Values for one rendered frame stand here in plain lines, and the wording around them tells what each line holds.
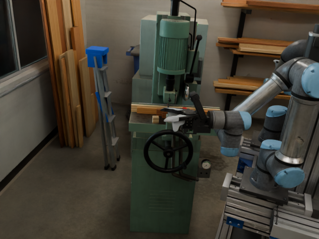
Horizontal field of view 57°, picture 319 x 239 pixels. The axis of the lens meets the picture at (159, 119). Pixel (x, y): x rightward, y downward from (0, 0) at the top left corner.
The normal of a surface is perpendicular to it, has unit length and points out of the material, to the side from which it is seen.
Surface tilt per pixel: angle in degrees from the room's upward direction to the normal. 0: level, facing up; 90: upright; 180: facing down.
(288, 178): 98
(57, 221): 0
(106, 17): 90
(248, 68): 90
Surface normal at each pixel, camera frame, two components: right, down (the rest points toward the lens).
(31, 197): 0.07, -0.91
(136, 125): 0.01, 0.42
